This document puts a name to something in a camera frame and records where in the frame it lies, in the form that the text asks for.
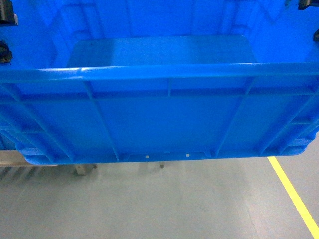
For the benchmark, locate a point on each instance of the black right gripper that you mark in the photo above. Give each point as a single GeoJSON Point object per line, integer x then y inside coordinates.
{"type": "Point", "coordinates": [304, 4]}

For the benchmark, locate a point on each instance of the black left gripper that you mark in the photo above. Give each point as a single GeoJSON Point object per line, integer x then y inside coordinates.
{"type": "Point", "coordinates": [8, 18]}

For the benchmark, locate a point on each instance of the blue plastic crate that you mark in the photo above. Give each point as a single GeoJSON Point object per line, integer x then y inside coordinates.
{"type": "Point", "coordinates": [112, 81]}

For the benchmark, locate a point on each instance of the metal roller shelf rail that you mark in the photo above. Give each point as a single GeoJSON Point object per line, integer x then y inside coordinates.
{"type": "Point", "coordinates": [13, 158]}

